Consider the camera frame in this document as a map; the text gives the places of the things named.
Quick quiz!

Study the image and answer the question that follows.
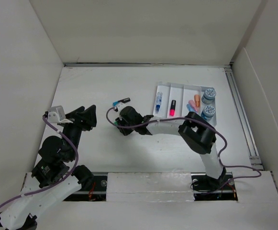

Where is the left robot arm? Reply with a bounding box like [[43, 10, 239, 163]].
[[0, 105, 97, 230]]

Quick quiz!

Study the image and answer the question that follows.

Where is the light blue translucent marker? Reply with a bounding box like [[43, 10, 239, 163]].
[[186, 103, 197, 113]]

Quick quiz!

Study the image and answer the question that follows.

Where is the clear glue bottle blue cap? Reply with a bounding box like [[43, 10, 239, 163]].
[[155, 92, 163, 113]]

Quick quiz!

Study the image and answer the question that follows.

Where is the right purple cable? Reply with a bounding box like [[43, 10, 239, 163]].
[[105, 107, 264, 194]]

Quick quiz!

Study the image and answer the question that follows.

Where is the white divided organizer tray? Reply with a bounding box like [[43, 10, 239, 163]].
[[153, 82, 217, 126]]

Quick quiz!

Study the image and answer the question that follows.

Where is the blue round jar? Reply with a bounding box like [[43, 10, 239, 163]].
[[201, 105, 216, 121], [201, 88, 216, 104]]

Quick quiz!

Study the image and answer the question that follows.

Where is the pink cap black highlighter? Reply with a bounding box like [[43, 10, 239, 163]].
[[169, 100, 176, 117]]

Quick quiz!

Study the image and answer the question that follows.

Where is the aluminium rail back edge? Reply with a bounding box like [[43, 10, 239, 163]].
[[64, 62, 231, 68]]

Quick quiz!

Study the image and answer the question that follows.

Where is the aluminium rail right side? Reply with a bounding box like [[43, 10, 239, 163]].
[[224, 66, 264, 170]]

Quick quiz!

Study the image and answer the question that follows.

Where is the white foam block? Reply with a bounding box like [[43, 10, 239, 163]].
[[106, 172, 194, 203]]

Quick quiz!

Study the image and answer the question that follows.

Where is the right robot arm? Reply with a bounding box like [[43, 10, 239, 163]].
[[114, 106, 226, 192]]

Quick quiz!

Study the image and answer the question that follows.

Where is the blue cap black highlighter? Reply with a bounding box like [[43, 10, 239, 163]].
[[112, 97, 131, 107]]

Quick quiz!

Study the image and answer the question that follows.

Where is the orange translucent marker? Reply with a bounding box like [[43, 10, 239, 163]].
[[194, 94, 200, 108]]

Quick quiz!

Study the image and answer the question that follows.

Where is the pink translucent marker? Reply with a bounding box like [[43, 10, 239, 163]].
[[189, 100, 198, 112]]

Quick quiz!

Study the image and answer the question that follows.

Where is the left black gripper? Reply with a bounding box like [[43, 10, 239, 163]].
[[62, 104, 97, 160]]

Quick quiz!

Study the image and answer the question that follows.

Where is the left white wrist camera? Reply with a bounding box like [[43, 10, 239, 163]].
[[45, 105, 72, 124]]

